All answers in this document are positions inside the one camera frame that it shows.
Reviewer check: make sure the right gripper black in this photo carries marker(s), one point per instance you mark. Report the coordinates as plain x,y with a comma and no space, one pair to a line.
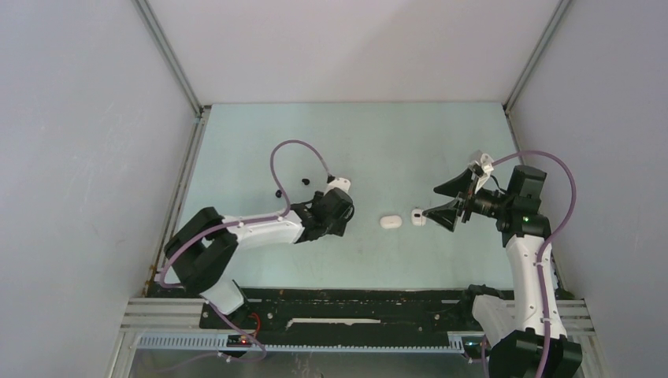
447,214

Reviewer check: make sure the white charging case with dot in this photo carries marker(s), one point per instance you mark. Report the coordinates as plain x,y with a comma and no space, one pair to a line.
417,218

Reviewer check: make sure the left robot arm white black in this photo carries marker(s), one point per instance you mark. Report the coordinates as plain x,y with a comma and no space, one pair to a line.
199,253

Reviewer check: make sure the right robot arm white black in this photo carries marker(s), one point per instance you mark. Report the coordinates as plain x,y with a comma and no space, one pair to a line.
532,341

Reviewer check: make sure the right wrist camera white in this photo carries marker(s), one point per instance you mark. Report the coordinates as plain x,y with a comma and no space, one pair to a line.
481,165

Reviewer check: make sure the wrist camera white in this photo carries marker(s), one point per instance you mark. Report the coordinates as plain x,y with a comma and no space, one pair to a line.
341,183
481,165

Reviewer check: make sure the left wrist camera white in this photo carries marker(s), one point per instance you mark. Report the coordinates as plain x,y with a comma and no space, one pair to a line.
341,183

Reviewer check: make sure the right aluminium frame post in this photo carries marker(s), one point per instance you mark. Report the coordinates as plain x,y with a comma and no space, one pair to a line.
546,36

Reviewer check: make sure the aluminium frame post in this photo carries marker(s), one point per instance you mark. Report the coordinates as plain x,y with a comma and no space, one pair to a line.
161,41
546,36

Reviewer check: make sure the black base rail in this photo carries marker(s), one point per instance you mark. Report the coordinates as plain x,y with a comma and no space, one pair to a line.
360,318

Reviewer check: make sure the left aluminium frame post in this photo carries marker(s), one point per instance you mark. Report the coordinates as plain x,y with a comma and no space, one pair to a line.
161,41

